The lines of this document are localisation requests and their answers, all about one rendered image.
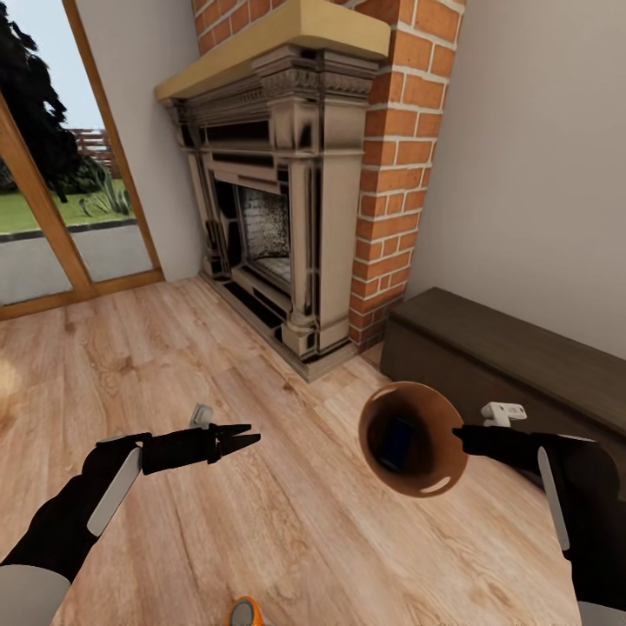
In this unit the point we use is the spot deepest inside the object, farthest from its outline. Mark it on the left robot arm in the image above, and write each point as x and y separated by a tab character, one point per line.
38	572

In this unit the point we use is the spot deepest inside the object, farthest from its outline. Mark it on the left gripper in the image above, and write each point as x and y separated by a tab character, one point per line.
192	446

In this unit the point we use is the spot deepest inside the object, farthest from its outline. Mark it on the trash can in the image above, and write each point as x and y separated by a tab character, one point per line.
434	454

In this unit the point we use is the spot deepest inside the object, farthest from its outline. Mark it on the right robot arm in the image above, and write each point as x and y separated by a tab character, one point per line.
582	483

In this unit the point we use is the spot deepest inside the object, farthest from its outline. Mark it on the countertop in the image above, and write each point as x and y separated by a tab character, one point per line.
313	24

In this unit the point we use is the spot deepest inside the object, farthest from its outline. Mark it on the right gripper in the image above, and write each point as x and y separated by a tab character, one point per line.
490	441

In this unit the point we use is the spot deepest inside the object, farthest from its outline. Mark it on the can of soda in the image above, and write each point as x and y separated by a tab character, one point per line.
395	443
244	612

